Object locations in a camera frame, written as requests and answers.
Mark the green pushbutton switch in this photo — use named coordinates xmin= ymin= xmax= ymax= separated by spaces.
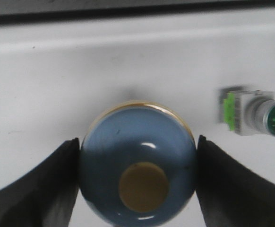
xmin=218 ymin=86 xmax=275 ymax=136

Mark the blue cream desk bell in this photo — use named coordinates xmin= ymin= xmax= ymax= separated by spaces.
xmin=78 ymin=101 xmax=198 ymax=227

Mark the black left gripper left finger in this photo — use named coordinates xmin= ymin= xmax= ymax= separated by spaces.
xmin=0 ymin=138 xmax=79 ymax=227

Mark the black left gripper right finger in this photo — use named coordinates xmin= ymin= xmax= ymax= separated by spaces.
xmin=196 ymin=135 xmax=275 ymax=227

